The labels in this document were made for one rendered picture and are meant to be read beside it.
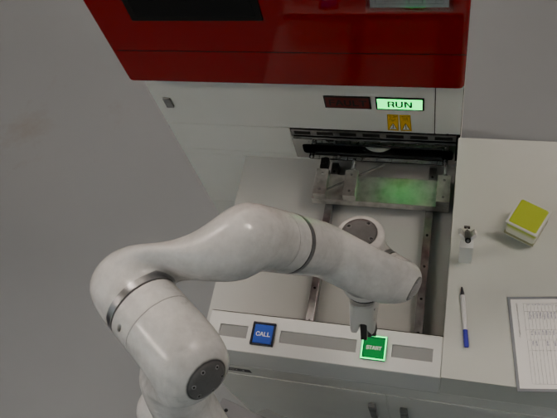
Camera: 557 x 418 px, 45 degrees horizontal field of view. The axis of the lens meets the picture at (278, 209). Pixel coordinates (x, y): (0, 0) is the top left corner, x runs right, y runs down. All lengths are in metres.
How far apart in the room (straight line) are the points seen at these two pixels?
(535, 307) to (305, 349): 0.52
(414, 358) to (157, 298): 0.83
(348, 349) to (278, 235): 0.73
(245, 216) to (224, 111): 1.01
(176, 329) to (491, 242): 0.99
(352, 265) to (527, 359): 0.61
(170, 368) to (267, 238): 0.20
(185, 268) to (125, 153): 2.40
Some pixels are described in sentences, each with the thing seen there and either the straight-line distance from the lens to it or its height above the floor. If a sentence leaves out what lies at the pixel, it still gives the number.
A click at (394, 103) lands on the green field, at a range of 1.68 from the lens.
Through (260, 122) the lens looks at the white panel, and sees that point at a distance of 1.84.
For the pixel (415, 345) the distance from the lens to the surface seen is 1.55.
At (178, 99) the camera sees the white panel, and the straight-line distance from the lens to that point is 1.84.
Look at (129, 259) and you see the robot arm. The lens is 0.88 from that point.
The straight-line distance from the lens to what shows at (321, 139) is 1.84.
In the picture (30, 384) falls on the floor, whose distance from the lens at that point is 2.94.
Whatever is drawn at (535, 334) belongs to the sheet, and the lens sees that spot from 1.57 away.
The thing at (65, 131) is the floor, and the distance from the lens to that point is 3.46.
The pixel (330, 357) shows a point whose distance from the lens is 1.55.
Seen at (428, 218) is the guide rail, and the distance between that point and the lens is 1.80.
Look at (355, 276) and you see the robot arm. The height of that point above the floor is 1.48.
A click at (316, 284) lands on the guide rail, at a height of 0.85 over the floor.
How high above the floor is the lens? 2.44
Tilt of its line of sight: 59 degrees down
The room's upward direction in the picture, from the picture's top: 22 degrees counter-clockwise
